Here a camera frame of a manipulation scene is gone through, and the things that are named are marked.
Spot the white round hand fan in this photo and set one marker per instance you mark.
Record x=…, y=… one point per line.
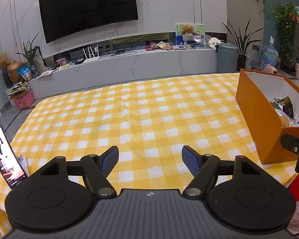
x=214, y=42

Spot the yellow checked tablecloth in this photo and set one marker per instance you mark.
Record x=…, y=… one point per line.
x=139, y=109

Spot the orange cardboard box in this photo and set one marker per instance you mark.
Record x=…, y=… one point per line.
x=259, y=119

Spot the blue snack bag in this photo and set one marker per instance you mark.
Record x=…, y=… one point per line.
x=24, y=72

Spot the slim potted plant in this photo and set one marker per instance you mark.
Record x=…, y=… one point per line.
x=30, y=54

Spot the pink heater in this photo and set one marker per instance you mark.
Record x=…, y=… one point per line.
x=270, y=69

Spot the long-leaf potted plant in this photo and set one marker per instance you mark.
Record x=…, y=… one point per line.
x=241, y=62

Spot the black smartphone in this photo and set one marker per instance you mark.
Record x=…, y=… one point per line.
x=5, y=159

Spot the grey marble TV console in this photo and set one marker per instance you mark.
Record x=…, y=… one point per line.
x=127, y=69

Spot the pile of snack bags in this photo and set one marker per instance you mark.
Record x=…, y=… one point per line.
x=162, y=46

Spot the blue white jar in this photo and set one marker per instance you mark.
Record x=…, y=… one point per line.
x=190, y=44

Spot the green picture board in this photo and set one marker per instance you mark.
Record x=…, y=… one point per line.
x=201, y=28

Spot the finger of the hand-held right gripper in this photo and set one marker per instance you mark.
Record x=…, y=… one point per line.
x=290, y=143

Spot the black glossy snack packet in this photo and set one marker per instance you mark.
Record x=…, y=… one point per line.
x=285, y=105

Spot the blue water jug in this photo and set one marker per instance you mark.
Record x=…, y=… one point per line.
x=269, y=54

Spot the golden vase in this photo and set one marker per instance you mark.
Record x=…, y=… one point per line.
x=15, y=72

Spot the black television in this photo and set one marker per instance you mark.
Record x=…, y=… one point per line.
x=89, y=10

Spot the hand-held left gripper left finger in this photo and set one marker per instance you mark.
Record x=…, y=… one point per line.
x=109, y=160

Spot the brown teddy bear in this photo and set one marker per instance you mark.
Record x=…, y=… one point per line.
x=188, y=29

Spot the vase of dried flowers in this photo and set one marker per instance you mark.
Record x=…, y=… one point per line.
x=1, y=62

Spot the white router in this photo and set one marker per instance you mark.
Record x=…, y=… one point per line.
x=91, y=58

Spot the pink basket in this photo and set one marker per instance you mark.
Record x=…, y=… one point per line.
x=24, y=100

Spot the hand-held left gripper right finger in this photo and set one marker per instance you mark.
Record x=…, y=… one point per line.
x=190, y=159

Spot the trailing green plant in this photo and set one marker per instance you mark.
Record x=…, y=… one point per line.
x=285, y=22

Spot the blue white box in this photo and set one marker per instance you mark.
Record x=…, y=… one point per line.
x=179, y=40

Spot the white scale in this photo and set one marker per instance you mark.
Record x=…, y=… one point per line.
x=179, y=47

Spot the pink card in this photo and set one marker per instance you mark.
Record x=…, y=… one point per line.
x=61, y=61

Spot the grey trash can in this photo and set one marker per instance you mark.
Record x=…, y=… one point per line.
x=226, y=58

